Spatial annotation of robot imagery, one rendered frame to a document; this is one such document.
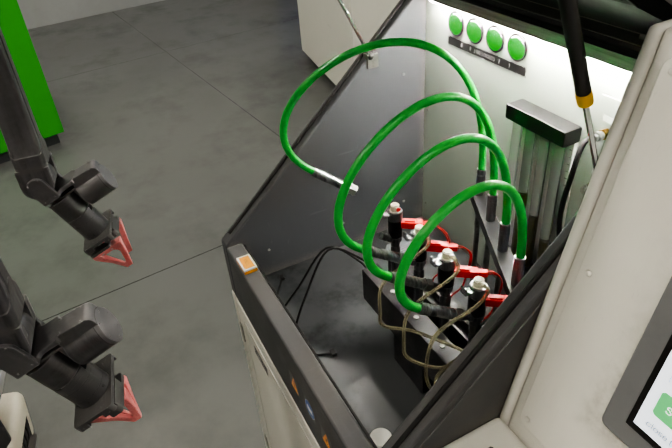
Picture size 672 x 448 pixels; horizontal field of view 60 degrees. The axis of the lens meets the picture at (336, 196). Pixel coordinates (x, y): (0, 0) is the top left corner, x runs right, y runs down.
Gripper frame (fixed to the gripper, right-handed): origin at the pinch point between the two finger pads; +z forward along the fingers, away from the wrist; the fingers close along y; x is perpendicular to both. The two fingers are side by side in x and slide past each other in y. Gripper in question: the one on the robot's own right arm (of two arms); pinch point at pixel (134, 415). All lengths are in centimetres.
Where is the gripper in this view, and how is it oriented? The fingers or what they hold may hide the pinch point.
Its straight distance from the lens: 102.4
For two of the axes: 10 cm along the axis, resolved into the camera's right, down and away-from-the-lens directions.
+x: -8.3, 5.6, 0.4
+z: 4.6, 6.5, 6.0
